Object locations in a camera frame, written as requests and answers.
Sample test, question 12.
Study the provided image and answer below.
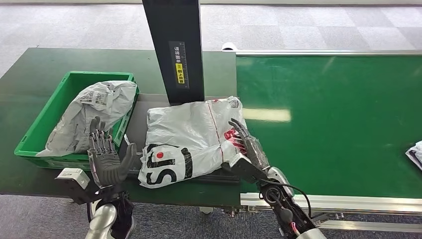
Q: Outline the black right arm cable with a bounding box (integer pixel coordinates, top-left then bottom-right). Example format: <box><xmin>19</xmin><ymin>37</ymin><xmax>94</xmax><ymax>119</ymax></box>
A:
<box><xmin>260</xmin><ymin>178</ymin><xmax>313</xmax><ymax>219</ymax></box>

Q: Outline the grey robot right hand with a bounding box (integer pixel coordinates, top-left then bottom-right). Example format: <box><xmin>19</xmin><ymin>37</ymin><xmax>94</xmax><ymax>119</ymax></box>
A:
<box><xmin>228</xmin><ymin>118</ymin><xmax>271</xmax><ymax>172</ymax></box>

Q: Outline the grey crumpled mailer package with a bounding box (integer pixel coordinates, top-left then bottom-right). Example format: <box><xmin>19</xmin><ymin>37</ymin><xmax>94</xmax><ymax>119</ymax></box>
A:
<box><xmin>35</xmin><ymin>80</ymin><xmax>137</xmax><ymax>157</ymax></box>

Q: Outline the green plastic crate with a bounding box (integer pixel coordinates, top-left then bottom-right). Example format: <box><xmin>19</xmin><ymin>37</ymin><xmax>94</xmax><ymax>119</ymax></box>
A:
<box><xmin>13</xmin><ymin>71</ymin><xmax>140</xmax><ymax>171</ymax></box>

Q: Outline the green conveyor belt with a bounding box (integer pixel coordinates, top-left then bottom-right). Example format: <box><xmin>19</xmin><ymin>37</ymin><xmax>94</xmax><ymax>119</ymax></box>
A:
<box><xmin>236</xmin><ymin>54</ymin><xmax>422</xmax><ymax>199</ymax></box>

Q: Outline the black and yellow column sticker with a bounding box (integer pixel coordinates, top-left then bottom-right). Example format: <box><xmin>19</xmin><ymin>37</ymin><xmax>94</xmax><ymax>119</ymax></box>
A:
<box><xmin>169</xmin><ymin>40</ymin><xmax>190</xmax><ymax>89</ymax></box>

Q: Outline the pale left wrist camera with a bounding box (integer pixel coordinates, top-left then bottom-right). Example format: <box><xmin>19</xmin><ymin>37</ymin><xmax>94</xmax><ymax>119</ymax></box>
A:
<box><xmin>54</xmin><ymin>167</ymin><xmax>100</xmax><ymax>205</ymax></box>

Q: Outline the dark green table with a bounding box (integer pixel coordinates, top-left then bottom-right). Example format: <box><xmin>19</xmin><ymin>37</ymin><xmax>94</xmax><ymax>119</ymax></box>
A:
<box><xmin>0</xmin><ymin>47</ymin><xmax>242</xmax><ymax>209</ymax></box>

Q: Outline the white mailer with black letters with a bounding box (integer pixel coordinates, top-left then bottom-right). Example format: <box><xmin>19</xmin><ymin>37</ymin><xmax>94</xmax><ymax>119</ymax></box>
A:
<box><xmin>137</xmin><ymin>96</ymin><xmax>248</xmax><ymax>189</ymax></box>

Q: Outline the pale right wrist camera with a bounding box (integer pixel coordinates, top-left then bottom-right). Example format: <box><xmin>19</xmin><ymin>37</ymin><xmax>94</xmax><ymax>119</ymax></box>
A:
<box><xmin>221</xmin><ymin>152</ymin><xmax>269</xmax><ymax>185</ymax></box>

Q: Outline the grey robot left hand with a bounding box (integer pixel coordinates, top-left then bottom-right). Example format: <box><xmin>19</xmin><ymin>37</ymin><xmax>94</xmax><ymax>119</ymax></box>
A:
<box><xmin>87</xmin><ymin>116</ymin><xmax>137</xmax><ymax>189</ymax></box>

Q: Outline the black scanner column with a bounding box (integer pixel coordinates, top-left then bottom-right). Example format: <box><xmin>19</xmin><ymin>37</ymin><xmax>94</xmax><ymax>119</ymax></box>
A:
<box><xmin>141</xmin><ymin>0</ymin><xmax>206</xmax><ymax>106</ymax></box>

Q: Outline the white mailer with red print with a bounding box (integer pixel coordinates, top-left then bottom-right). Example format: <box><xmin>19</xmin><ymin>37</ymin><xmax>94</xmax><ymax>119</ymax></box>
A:
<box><xmin>405</xmin><ymin>140</ymin><xmax>422</xmax><ymax>171</ymax></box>

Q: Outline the aluminium conveyor frame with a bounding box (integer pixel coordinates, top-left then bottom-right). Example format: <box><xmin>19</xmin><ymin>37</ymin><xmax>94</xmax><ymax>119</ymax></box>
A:
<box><xmin>235</xmin><ymin>48</ymin><xmax>422</xmax><ymax>233</ymax></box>

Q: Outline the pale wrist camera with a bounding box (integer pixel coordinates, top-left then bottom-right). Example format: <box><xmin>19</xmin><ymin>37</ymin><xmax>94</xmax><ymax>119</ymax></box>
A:
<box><xmin>54</xmin><ymin>167</ymin><xmax>100</xmax><ymax>205</ymax></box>
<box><xmin>221</xmin><ymin>152</ymin><xmax>269</xmax><ymax>185</ymax></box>

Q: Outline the black scanner base plate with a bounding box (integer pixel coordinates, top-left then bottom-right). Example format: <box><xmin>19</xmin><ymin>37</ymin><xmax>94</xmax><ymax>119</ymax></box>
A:
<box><xmin>117</xmin><ymin>93</ymin><xmax>241</xmax><ymax>185</ymax></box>

